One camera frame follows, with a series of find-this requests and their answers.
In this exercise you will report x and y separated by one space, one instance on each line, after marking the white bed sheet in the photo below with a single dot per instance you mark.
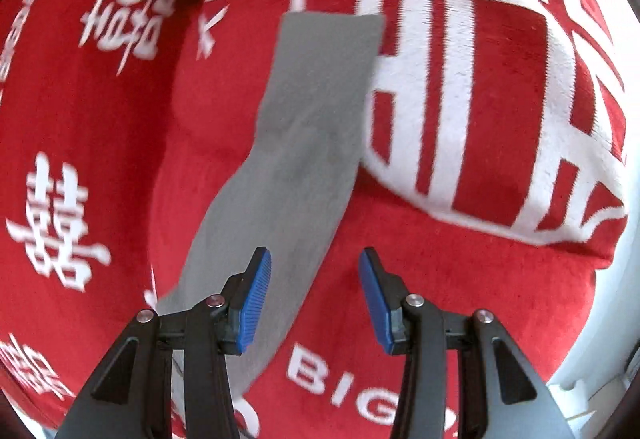
605 319

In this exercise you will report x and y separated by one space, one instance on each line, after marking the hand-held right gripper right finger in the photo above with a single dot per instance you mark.
376 301

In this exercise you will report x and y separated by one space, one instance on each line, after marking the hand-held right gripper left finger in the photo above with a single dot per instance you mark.
255 301

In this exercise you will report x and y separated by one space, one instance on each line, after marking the grey fleece garment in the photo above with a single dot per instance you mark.
310 119

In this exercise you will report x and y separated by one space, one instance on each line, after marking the red printed blanket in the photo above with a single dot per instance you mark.
500 309

